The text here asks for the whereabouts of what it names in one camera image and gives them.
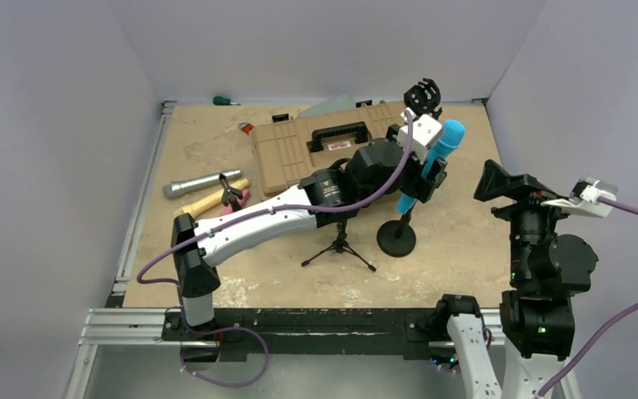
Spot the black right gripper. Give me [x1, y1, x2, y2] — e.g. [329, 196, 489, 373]
[477, 156, 585, 282]

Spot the black clip stand for blue microphone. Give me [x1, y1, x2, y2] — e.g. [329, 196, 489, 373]
[375, 156, 449, 259]

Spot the blue microphone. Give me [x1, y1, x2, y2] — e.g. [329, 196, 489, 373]
[395, 119, 467, 216]

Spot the black shock mount round-base stand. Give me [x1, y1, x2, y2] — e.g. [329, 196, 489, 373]
[403, 78, 443, 120]

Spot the black tripod shock mount stand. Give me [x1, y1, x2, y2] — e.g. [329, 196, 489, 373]
[301, 220, 377, 273]

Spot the black stand for cream microphone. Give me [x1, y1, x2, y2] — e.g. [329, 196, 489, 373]
[218, 174, 243, 206]

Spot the cream yellow microphone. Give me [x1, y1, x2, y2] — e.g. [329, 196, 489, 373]
[173, 178, 250, 218]

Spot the silver microphone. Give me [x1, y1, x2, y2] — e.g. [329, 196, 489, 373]
[162, 169, 243, 200]

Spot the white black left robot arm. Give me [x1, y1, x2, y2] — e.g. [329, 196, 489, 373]
[171, 117, 465, 340]

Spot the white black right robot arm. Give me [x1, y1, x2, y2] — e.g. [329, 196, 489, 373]
[433, 160, 606, 398]

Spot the pink microphone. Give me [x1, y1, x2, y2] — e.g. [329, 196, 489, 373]
[220, 189, 251, 216]

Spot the grey flat sheet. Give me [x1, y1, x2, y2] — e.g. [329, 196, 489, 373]
[297, 95, 356, 119]

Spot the tan plastic tool case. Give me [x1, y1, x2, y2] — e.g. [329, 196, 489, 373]
[249, 101, 405, 199]

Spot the red small tool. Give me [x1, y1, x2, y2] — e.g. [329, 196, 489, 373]
[238, 121, 254, 135]

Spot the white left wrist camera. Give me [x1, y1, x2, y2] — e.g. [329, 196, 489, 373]
[397, 108, 443, 164]

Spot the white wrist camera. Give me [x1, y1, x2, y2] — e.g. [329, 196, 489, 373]
[542, 176, 619, 219]
[397, 108, 443, 164]

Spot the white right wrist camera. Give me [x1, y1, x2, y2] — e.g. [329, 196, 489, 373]
[542, 176, 619, 219]

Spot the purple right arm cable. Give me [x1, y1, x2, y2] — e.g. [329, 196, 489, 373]
[533, 195, 638, 399]

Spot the green screwdriver handle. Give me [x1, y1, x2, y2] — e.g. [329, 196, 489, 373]
[212, 96, 240, 106]

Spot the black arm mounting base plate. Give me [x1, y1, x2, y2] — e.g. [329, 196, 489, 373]
[161, 308, 457, 363]

